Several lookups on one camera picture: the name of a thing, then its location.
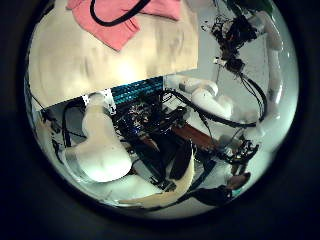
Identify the orange piece of clothing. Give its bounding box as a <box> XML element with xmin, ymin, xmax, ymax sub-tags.
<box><xmin>65</xmin><ymin>0</ymin><xmax>183</xmax><ymax>53</ymax></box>

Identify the person in dark clothing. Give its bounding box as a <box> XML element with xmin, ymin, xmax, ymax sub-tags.
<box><xmin>190</xmin><ymin>171</ymin><xmax>253</xmax><ymax>207</ymax></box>

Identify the brown wooden board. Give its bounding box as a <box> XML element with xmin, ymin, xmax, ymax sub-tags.
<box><xmin>171</xmin><ymin>123</ymin><xmax>221</xmax><ymax>153</ymax></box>

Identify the blue-lit electronics rack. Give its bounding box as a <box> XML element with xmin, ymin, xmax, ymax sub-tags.
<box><xmin>110</xmin><ymin>76</ymin><xmax>165</xmax><ymax>134</ymax></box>

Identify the black chair with beige edge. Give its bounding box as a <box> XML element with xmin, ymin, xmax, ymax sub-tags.
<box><xmin>117</xmin><ymin>139</ymin><xmax>196</xmax><ymax>208</ymax></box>

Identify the long black arm cable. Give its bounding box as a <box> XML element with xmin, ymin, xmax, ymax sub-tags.
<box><xmin>160</xmin><ymin>77</ymin><xmax>269</xmax><ymax>129</ymax></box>

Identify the thick black cable loop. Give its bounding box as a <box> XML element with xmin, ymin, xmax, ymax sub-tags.
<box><xmin>89</xmin><ymin>0</ymin><xmax>152</xmax><ymax>28</ymax></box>

